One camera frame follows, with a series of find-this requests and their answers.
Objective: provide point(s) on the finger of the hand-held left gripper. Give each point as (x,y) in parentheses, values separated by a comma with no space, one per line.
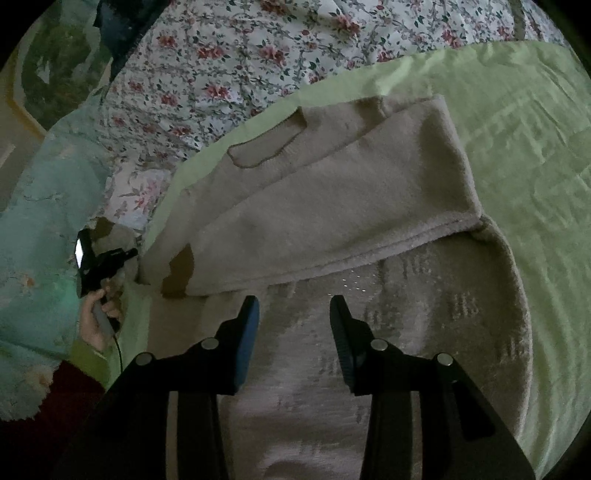
(125,256)

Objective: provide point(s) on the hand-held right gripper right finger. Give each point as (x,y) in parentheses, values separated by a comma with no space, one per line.
(342,344)

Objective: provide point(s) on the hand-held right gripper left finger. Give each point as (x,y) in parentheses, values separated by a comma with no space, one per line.
(247,344)

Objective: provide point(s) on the grey towel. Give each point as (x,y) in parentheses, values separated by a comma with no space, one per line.
(323,207)

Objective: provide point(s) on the person's left forearm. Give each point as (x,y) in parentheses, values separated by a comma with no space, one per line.
(46,424)

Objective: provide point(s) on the person's left hand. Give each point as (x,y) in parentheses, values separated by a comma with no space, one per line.
(92,330)

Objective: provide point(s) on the pale floral ruffled pillow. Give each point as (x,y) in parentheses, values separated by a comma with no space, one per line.
(136,194)

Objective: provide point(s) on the teal floral blanket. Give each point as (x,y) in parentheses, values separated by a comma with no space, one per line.
(41,221)

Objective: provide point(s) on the white floral quilt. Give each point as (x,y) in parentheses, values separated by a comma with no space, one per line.
(231,60)

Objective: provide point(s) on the dark cloth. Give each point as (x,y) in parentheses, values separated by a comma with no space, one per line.
(120,27)

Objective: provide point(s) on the light green bed sheet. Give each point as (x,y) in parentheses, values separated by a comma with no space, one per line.
(531,138)

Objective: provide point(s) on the green framed wall picture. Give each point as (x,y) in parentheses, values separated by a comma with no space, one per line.
(60,60)

